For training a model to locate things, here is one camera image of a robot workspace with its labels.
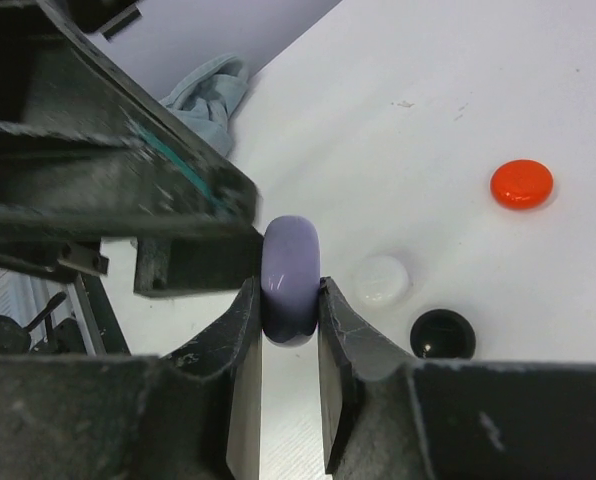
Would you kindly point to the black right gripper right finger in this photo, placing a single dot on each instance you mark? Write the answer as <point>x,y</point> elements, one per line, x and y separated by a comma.
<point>389,415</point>

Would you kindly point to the orange earbud charging case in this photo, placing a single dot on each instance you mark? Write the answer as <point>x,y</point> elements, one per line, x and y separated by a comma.
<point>521,184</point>

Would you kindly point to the white earbud charging case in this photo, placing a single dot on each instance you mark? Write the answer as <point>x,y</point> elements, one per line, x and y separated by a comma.
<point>380,281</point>

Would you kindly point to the purple earbud charging case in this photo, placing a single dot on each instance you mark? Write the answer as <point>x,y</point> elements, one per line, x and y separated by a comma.
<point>290,280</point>

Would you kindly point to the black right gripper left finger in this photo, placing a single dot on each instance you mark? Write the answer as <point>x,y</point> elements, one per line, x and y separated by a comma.
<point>194,414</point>

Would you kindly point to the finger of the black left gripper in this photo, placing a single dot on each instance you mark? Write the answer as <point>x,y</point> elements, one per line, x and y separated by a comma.
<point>190,266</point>
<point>86,153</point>

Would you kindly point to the light blue cloth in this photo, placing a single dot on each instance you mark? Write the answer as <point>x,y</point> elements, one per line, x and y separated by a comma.
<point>207,97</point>

